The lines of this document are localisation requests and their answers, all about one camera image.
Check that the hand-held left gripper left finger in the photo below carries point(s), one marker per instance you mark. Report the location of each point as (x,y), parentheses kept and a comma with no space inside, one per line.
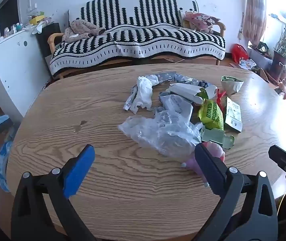
(82,167)

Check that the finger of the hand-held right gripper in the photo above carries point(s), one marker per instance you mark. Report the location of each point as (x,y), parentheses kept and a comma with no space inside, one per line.
(282,155)

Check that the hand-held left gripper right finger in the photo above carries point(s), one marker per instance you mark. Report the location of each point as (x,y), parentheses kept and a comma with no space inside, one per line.
(206,165)

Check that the green cardboard piece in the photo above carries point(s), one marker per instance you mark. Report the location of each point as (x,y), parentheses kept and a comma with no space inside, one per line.
(215,136)

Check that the green snack packet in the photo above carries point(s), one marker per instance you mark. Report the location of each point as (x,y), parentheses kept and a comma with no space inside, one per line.
(211,116)

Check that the small white green box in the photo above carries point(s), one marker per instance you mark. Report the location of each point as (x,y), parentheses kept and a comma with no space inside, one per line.
(233,115)

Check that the clear plastic bag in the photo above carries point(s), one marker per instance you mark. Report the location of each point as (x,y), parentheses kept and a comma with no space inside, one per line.
(158,133)

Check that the grey plastic package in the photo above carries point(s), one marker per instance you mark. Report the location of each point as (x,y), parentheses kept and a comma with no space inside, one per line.
(175,104)

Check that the red wrapper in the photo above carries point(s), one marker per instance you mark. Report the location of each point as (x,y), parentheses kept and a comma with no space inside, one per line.
(220,95)

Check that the white torn cardboard box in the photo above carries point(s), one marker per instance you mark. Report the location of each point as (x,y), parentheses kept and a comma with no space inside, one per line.
(183,90)

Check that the white barcode label strip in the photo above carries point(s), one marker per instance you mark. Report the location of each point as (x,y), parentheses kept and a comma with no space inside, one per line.
(130,100)

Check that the green white packet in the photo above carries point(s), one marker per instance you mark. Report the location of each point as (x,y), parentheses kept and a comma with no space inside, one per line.
(230,85)

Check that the white paper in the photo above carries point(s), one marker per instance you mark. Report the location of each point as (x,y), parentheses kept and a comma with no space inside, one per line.
(144,90)

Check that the silver foil wrapper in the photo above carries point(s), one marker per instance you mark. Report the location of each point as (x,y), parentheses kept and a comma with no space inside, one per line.
(165,76)

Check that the blue white plastic pack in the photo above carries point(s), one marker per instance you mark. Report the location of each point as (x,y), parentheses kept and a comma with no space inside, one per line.
(3,160)

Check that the scattered paper scraps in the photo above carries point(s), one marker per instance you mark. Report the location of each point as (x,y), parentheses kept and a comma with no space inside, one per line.
(246,64)

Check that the low grey cabinet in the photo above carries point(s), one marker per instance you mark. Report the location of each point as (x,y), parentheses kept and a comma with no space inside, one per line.
(259,55)

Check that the red plastic bag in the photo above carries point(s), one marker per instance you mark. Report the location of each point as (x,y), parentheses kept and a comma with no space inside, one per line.
(239,52)

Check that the white cabinet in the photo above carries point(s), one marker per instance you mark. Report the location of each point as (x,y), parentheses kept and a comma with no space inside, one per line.
(15,65)

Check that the brown checked curtain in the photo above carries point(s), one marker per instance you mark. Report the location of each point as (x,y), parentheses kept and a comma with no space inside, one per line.
(255,10)

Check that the wooden sofa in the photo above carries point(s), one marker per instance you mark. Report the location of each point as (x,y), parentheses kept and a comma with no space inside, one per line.
(54,37)

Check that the beige patterned clothing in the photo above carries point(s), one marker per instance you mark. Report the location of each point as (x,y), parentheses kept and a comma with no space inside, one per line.
(82,29)

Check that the black speaker box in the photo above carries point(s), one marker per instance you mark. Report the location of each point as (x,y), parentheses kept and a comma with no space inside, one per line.
(46,31)

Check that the black white striped blanket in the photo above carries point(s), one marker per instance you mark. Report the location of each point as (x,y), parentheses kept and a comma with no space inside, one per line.
(145,37)

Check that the pink plush cushion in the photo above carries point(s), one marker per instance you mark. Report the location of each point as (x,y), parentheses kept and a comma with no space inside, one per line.
(200,21)

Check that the row of small bottles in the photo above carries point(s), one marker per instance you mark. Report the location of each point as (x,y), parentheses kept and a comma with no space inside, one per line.
(14,28)

